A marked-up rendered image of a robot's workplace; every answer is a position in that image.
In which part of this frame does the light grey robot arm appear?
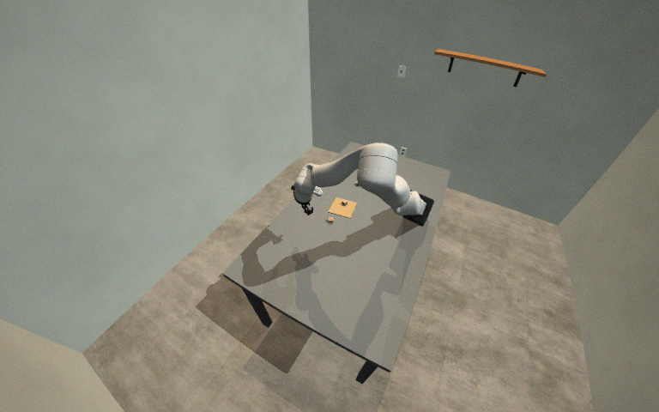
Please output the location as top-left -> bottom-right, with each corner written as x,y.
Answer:
294,143 -> 426,215

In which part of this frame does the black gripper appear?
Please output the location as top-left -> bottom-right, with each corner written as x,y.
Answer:
291,185 -> 313,215

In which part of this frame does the tan flat mat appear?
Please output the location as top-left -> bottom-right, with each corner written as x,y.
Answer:
328,197 -> 357,218

